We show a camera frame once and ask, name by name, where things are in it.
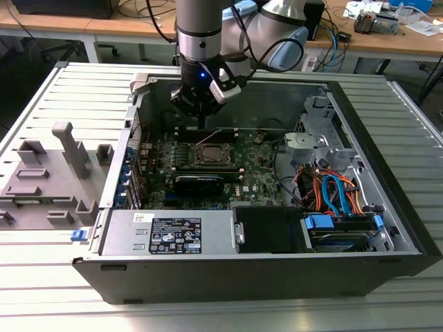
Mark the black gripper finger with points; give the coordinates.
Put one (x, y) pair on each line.
(185, 102)
(211, 105)

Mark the silver CPU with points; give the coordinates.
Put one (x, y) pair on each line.
(212, 153)

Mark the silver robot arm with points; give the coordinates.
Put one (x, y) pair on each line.
(199, 20)

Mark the CPU socket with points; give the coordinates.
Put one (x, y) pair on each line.
(235, 165)

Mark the CPU heat sink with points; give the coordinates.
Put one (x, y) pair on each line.
(363, 22)

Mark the round coin battery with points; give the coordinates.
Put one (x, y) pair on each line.
(258, 139)

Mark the green RAM stick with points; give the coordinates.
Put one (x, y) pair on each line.
(232, 177)

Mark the blue card retention clip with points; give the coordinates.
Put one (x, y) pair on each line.
(120, 201)
(126, 170)
(130, 154)
(122, 187)

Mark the black graphics card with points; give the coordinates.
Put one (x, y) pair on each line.
(197, 188)

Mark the green motherboard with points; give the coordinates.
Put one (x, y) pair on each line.
(257, 176)

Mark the silver metal drive cage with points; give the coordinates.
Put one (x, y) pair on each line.
(308, 141)

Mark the black chair base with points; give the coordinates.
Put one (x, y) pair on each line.
(65, 48)

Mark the black desktop device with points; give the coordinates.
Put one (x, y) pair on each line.
(317, 20)

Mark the wooden desk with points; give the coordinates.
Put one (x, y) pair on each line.
(69, 24)
(380, 43)

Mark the silver power supply unit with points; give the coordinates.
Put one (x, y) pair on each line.
(117, 235)

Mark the black box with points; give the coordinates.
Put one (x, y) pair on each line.
(62, 8)

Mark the grey parts rack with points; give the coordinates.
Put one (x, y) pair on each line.
(55, 188)

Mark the blue plastic latch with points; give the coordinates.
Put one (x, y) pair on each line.
(78, 236)

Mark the black PC case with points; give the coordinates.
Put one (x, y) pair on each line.
(225, 280)

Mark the white paper sheet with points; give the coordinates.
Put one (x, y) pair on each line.
(420, 27)
(360, 8)

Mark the grey metal box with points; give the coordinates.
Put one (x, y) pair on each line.
(386, 25)

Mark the blue box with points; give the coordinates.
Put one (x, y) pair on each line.
(412, 3)

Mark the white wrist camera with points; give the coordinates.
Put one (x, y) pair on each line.
(226, 92)

